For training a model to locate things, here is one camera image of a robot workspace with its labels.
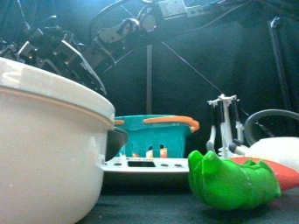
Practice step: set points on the large white toy pot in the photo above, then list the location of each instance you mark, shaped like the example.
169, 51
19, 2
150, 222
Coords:
47, 145

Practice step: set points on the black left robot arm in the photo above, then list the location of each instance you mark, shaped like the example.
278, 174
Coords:
129, 32

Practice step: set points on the white toy stove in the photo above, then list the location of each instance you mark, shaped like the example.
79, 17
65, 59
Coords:
156, 166

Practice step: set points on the orange white toy in basket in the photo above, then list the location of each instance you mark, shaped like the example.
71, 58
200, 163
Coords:
164, 152

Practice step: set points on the white utensil rack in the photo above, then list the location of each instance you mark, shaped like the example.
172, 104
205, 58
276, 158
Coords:
225, 122

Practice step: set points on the green toy bell pepper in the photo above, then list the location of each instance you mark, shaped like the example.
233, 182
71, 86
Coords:
230, 183

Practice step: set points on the red toy vegetable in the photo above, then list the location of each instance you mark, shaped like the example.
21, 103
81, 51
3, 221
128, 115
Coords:
286, 175

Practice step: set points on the grey vertical frame pole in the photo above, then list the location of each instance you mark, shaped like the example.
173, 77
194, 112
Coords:
149, 78

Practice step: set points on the dark bent frame pole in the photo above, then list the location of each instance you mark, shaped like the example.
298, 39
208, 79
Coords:
281, 64

